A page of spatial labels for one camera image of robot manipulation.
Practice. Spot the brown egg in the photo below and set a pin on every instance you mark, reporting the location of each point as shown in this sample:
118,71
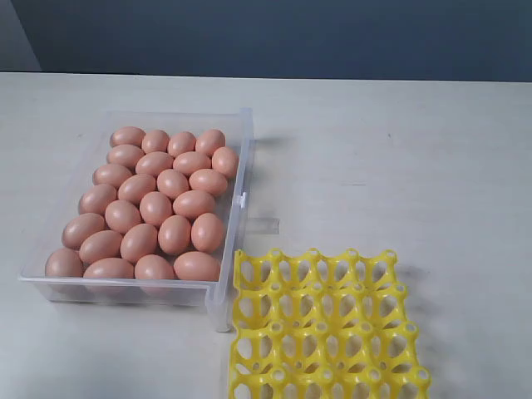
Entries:
111,174
110,268
225,161
155,208
189,162
174,235
207,233
155,141
210,181
154,163
100,245
80,228
136,187
126,155
121,216
209,141
193,203
96,199
180,143
138,242
197,266
127,135
64,262
172,183
152,266

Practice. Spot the yellow plastic egg tray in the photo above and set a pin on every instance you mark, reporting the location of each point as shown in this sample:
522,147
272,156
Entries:
315,326

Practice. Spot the clear plastic egg bin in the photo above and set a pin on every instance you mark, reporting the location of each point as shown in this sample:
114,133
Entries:
231,208

